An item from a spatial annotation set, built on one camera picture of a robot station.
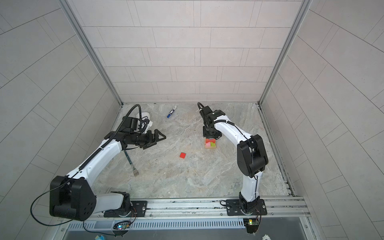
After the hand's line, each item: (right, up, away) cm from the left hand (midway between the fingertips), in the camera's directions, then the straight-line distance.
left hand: (164, 137), depth 79 cm
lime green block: (+27, -6, +12) cm, 31 cm away
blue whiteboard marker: (-2, +15, +30) cm, 33 cm away
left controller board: (-15, -36, -15) cm, 42 cm away
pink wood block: (+24, -6, +12) cm, 28 cm away
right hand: (+25, -1, +11) cm, 27 cm away
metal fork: (-17, -19, +2) cm, 25 cm away
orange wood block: (+24, -3, +10) cm, 26 cm away
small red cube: (+9, -12, +10) cm, 18 cm away
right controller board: (+43, -38, -11) cm, 59 cm away
